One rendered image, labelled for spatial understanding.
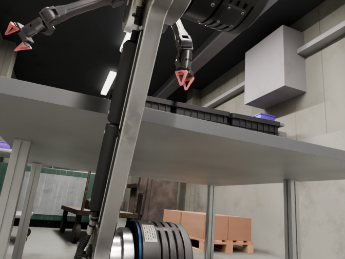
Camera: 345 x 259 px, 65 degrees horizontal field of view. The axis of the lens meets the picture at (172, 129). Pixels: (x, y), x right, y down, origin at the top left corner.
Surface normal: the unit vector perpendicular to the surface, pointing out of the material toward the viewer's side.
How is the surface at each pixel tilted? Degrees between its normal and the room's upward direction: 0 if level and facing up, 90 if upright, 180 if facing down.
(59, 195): 90
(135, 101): 115
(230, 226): 90
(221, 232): 90
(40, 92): 90
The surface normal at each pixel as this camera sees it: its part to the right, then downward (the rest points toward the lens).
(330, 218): -0.92, -0.18
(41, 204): 0.38, -0.22
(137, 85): 0.31, 0.22
